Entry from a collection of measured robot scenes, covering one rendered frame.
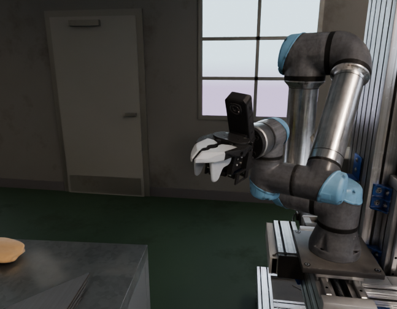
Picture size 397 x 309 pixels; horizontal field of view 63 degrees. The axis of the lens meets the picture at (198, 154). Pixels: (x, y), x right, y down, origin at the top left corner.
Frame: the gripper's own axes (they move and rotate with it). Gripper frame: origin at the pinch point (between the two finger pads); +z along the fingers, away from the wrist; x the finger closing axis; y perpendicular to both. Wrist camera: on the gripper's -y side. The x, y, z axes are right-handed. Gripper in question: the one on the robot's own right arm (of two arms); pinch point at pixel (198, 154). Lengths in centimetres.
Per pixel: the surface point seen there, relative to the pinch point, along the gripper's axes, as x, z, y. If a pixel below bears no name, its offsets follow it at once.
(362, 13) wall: 40, -334, -56
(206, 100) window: 165, -265, 48
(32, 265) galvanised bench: 49, 3, 48
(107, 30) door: 273, -215, -13
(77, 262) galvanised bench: 40, -5, 46
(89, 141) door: 285, -200, 117
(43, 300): 31, 10, 43
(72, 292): 27, 5, 42
